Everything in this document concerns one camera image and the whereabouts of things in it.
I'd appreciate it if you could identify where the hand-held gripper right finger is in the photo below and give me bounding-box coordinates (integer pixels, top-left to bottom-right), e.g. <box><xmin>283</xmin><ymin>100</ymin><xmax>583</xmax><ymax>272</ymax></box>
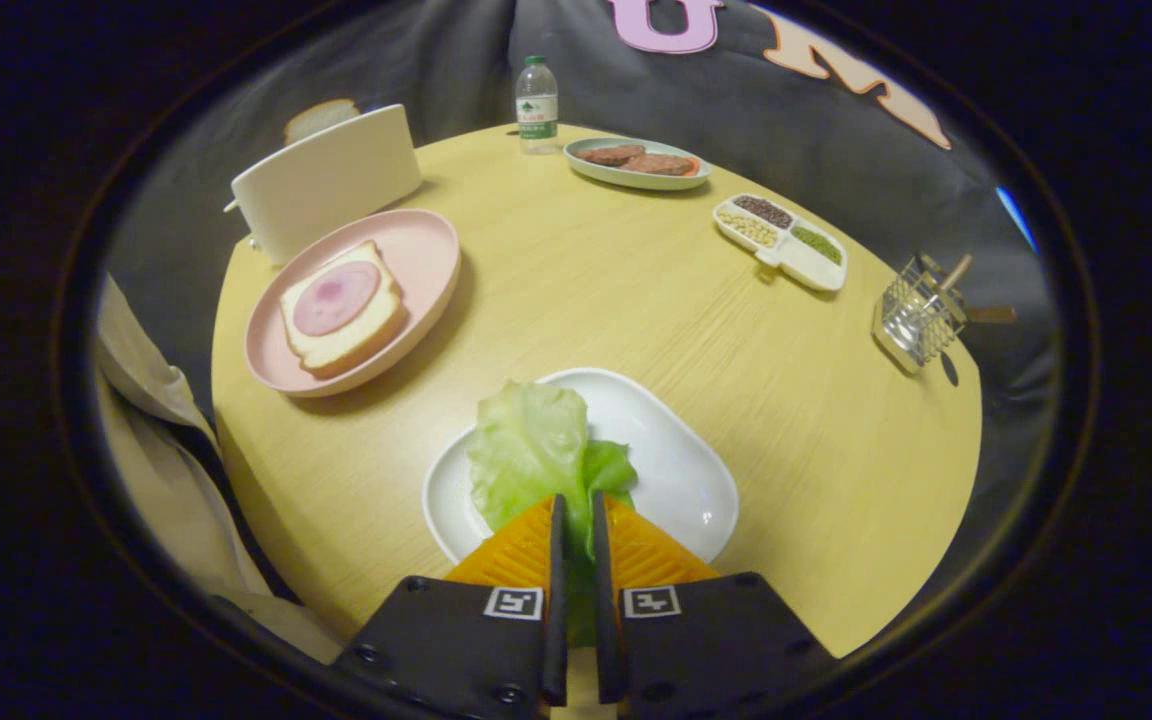
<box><xmin>591</xmin><ymin>490</ymin><xmax>837</xmax><ymax>720</ymax></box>

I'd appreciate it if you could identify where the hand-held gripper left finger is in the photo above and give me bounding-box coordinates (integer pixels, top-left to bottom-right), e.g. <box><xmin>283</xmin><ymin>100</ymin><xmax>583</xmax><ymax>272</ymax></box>
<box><xmin>331</xmin><ymin>494</ymin><xmax>569</xmax><ymax>720</ymax></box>

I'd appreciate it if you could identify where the green lettuce leaf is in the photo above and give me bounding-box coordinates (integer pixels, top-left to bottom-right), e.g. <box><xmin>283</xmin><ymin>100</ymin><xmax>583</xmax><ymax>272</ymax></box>
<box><xmin>466</xmin><ymin>380</ymin><xmax>639</xmax><ymax>647</ymax></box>

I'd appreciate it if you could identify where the brown crust bread slice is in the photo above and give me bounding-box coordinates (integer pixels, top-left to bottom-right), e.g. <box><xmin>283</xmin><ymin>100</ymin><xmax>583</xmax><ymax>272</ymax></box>
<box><xmin>284</xmin><ymin>98</ymin><xmax>361</xmax><ymax>146</ymax></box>

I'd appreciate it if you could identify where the white rounded plate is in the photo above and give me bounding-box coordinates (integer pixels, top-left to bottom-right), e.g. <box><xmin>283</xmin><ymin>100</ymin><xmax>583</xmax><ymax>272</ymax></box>
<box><xmin>422</xmin><ymin>367</ymin><xmax>740</xmax><ymax>566</ymax></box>

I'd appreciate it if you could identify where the thick white bread slice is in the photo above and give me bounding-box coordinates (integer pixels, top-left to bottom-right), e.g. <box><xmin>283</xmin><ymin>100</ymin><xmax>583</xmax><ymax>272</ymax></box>
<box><xmin>279</xmin><ymin>240</ymin><xmax>407</xmax><ymax>379</ymax></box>

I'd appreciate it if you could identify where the pink plate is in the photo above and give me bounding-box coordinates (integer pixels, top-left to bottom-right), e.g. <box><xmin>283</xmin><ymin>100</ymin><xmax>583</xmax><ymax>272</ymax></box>
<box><xmin>244</xmin><ymin>208</ymin><xmax>462</xmax><ymax>399</ymax></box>

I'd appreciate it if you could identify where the pink ham slice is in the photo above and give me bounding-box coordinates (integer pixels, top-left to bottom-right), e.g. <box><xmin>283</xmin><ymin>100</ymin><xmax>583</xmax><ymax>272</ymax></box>
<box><xmin>293</xmin><ymin>262</ymin><xmax>382</xmax><ymax>337</ymax></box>

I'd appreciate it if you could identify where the white divided bean dish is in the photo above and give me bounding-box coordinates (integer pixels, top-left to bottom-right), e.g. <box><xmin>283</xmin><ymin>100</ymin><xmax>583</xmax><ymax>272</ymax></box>
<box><xmin>713</xmin><ymin>193</ymin><xmax>848</xmax><ymax>293</ymax></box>

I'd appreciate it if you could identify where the pale green plate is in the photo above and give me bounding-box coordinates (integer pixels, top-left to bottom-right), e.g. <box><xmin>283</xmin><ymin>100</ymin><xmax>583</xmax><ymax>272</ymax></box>
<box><xmin>563</xmin><ymin>136</ymin><xmax>713</xmax><ymax>191</ymax></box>

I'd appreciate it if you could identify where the person's beige clothing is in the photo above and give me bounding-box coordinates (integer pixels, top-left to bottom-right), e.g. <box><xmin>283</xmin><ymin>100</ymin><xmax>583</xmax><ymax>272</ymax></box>
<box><xmin>94</xmin><ymin>275</ymin><xmax>347</xmax><ymax>666</ymax></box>

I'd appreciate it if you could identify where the white toaster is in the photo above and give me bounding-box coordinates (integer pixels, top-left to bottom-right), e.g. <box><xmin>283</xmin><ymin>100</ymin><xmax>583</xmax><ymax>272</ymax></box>
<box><xmin>224</xmin><ymin>104</ymin><xmax>424</xmax><ymax>267</ymax></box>

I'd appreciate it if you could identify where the clear plastic water bottle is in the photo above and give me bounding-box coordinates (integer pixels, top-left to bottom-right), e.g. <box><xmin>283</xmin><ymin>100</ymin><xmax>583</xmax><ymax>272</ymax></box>
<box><xmin>516</xmin><ymin>56</ymin><xmax>559</xmax><ymax>155</ymax></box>

